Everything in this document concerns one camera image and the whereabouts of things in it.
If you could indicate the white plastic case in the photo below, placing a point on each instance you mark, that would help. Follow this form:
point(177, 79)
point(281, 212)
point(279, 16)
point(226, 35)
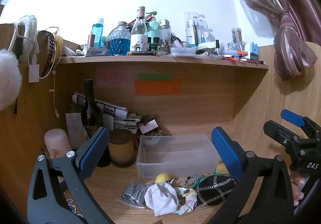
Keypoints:
point(183, 51)

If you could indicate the white fluffy pom-pom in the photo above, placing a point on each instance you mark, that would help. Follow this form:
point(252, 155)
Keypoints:
point(8, 79)

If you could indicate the orange sticky note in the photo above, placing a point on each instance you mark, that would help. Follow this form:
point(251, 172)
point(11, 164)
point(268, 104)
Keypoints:
point(157, 88)

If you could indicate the dark wine bottle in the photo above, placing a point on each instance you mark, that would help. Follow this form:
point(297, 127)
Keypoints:
point(90, 113)

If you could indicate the clear labelled glass bottle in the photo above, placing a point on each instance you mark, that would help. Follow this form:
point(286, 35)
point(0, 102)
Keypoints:
point(138, 36)

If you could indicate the white paper note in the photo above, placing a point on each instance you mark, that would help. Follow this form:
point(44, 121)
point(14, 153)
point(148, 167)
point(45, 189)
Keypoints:
point(74, 130)

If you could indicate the black pen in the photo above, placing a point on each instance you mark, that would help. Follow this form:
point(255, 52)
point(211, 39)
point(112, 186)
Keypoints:
point(143, 53)

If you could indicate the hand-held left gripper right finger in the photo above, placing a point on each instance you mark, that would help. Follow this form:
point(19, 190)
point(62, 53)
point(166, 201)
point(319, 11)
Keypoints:
point(227, 148)

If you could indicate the blue bead glass bottle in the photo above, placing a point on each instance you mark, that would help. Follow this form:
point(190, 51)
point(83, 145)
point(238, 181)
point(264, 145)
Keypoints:
point(120, 42)

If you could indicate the white cloth pouch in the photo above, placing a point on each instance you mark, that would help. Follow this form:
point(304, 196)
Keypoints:
point(160, 197)

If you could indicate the brown candle jar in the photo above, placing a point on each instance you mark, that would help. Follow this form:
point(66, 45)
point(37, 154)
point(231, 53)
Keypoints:
point(121, 148)

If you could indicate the white paper tag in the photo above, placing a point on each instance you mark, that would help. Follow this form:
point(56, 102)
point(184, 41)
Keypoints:
point(148, 126)

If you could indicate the clear glass jar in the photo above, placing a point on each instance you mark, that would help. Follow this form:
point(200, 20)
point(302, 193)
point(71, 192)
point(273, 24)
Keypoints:
point(236, 36)

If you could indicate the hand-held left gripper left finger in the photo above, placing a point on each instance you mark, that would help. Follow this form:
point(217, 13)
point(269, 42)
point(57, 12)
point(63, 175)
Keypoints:
point(96, 146)

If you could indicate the pink sticky note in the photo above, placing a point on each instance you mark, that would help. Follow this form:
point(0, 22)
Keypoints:
point(111, 76)

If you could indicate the yellow soft ball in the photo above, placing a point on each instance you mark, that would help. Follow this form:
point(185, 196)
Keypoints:
point(162, 178)
point(222, 169)

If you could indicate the black dropper bottle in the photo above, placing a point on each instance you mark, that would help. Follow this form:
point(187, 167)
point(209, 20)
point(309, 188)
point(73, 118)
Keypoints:
point(217, 47)

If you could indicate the printed cartoon scrunchie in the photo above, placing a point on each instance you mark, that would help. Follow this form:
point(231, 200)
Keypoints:
point(188, 200)

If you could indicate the mint green pump bottle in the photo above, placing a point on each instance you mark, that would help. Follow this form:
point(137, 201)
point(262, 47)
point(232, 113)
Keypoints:
point(151, 28)

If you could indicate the person's right hand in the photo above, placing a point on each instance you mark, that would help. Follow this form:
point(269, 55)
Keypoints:
point(298, 181)

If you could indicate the clear bottle silver cap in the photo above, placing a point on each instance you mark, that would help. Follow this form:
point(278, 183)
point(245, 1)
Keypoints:
point(164, 31)

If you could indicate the white charger plug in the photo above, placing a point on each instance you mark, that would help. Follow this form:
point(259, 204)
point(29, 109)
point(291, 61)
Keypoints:
point(33, 73)

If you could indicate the brown braided headband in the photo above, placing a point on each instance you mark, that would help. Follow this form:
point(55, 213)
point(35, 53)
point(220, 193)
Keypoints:
point(51, 48)

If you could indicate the rolled printed papers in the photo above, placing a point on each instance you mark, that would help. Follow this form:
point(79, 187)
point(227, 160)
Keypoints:
point(105, 107)

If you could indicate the pink cylinder container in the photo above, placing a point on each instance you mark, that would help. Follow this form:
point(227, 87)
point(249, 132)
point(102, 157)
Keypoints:
point(57, 142)

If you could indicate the clear plastic storage box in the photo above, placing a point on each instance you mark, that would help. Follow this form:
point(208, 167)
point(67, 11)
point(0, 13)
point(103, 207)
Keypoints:
point(175, 156)

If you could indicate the wooden shelf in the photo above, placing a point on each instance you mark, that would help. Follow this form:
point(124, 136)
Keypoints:
point(163, 60)

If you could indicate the blue pencil sharpener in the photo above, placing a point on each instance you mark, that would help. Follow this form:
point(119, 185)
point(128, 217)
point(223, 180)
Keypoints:
point(253, 52)

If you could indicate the green sticky note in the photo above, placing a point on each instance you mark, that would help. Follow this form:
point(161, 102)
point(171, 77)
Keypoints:
point(154, 77)

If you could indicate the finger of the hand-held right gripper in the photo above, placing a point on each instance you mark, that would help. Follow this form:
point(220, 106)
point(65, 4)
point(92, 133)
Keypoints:
point(292, 117)
point(280, 132)

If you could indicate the tall blue liquid bottle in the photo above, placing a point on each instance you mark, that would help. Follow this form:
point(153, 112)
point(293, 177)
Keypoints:
point(97, 33)

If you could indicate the white furry headband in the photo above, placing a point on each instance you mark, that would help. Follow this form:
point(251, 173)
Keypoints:
point(30, 32)

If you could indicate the toothbrush blister pack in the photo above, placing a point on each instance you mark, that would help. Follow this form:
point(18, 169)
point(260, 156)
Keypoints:
point(194, 28)

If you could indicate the brown cosmetic tube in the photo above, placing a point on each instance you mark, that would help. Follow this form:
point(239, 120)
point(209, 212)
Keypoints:
point(91, 44)

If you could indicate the mauve striped curtain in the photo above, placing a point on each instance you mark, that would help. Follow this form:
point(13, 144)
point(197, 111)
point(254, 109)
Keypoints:
point(288, 26)

